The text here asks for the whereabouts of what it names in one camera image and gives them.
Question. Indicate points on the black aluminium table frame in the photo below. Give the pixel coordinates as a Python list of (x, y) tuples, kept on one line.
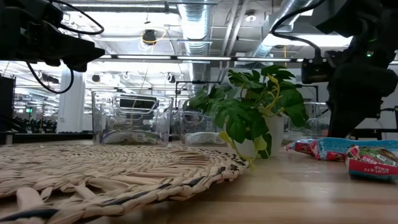
[(46, 137)]

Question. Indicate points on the green granola bar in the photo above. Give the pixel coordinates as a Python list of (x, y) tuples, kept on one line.
[(373, 168)]

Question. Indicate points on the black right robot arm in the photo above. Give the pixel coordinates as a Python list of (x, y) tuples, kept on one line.
[(373, 18)]

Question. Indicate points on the black overhead camera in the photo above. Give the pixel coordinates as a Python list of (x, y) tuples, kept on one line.
[(149, 36)]

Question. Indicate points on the green plant in white pot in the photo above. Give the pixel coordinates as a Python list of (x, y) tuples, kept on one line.
[(242, 109)]

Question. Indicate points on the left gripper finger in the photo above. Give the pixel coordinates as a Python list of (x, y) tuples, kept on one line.
[(82, 56)]

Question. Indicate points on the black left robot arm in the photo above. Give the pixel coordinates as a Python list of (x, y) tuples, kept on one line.
[(9, 28)]

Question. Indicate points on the white building column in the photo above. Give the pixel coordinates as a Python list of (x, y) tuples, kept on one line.
[(71, 102)]

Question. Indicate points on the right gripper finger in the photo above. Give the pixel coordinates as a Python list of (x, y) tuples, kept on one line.
[(340, 121)]

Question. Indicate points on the silver ventilation duct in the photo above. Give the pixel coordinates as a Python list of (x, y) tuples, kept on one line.
[(196, 25), (267, 46)]

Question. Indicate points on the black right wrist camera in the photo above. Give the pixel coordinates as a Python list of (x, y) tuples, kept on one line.
[(315, 71)]

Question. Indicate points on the black flat panel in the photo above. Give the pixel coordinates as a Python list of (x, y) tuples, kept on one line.
[(6, 102)]

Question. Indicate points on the long overhead light bar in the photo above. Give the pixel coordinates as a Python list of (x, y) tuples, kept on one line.
[(202, 58)]

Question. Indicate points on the round woven wicker tray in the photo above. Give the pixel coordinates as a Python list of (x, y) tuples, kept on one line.
[(93, 168)]

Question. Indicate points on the clear plastic bin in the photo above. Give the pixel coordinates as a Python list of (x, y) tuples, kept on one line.
[(311, 115), (192, 124), (102, 118)]

